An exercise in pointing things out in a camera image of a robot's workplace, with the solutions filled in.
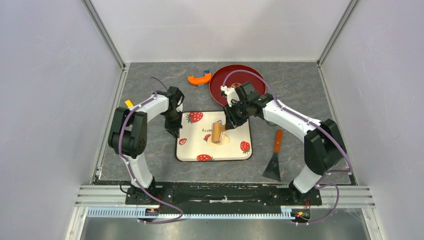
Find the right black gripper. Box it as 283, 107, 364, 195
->
224, 103, 250, 132

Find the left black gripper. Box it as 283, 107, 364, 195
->
163, 110, 184, 139

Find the strawberry pattern tray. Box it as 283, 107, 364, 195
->
175, 111, 253, 163

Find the wooden dough roller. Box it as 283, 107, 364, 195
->
212, 120, 226, 142

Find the small metal cup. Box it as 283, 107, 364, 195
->
267, 121, 278, 127

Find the white dough piece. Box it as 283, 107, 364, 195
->
207, 133, 230, 148

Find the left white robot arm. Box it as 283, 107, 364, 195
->
108, 86, 185, 204

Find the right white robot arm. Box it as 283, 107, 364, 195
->
220, 82, 348, 204

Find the red round plate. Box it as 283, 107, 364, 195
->
209, 64, 267, 106

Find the orange U-shaped toy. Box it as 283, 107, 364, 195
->
187, 70, 212, 87

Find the yellow block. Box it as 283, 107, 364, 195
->
125, 100, 134, 108

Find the orange handled scraper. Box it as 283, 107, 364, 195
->
262, 129, 283, 182

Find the white toothed cable strip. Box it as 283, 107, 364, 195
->
87, 207, 295, 220

